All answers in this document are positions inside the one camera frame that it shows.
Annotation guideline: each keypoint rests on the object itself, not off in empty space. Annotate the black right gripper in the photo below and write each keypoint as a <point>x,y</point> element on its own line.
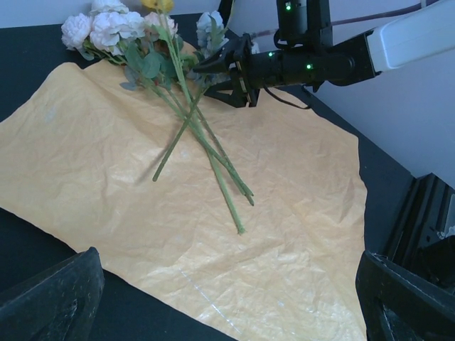
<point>247,77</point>

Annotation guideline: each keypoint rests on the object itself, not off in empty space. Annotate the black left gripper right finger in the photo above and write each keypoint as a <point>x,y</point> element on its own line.
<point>399,305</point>

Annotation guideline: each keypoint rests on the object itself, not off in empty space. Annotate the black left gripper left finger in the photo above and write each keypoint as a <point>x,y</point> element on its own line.
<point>59,303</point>

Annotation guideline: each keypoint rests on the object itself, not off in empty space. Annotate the pastel artificial flower bunch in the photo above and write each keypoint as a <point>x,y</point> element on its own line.
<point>150,51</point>

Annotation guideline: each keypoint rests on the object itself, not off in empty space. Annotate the orange wrapping paper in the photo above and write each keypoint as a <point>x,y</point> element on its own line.
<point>77,161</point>

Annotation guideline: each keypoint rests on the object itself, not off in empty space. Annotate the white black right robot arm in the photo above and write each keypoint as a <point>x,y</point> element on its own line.
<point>425,32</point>

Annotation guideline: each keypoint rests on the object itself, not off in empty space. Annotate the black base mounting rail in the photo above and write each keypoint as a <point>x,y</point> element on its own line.
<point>422,240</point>

